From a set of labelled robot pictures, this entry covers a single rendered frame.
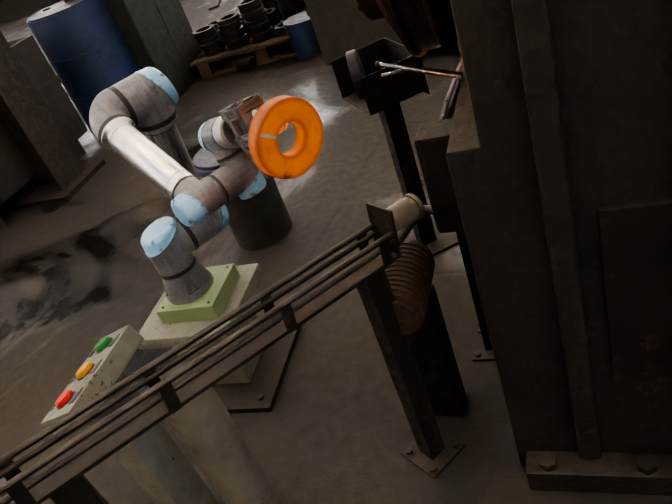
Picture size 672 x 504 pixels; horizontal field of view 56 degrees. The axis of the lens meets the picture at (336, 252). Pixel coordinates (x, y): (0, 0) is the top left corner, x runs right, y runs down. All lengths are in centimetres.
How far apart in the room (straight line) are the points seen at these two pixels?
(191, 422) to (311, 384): 66
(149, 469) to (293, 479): 42
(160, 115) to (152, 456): 84
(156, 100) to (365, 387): 99
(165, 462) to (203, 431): 20
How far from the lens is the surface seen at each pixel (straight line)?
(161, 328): 198
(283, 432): 190
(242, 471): 155
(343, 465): 176
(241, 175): 144
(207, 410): 141
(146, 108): 169
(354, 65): 204
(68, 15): 477
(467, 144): 105
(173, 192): 145
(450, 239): 233
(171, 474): 162
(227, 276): 194
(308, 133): 122
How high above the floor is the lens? 136
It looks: 33 degrees down
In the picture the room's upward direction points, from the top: 21 degrees counter-clockwise
